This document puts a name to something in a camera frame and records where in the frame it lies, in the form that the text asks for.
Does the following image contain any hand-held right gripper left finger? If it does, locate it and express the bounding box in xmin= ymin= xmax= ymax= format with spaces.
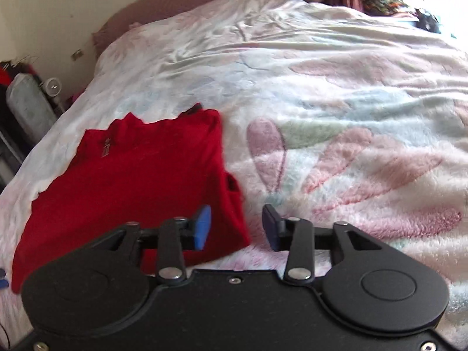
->
xmin=89 ymin=205 xmax=213 ymax=286

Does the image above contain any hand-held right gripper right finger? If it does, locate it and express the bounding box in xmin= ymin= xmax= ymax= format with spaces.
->
xmin=262 ymin=204 xmax=385 ymax=286

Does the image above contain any red zip-neck sweater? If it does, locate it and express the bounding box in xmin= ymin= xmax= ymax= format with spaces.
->
xmin=11 ymin=103 xmax=253 ymax=295

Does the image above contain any floral fleece blanket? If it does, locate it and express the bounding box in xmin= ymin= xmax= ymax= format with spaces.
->
xmin=0 ymin=0 xmax=468 ymax=351

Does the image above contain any grey white bag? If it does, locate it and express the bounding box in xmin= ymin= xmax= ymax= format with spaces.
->
xmin=5 ymin=73 xmax=58 ymax=144

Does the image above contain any dark patterned cloth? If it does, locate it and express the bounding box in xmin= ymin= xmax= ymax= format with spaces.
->
xmin=362 ymin=0 xmax=444 ymax=30

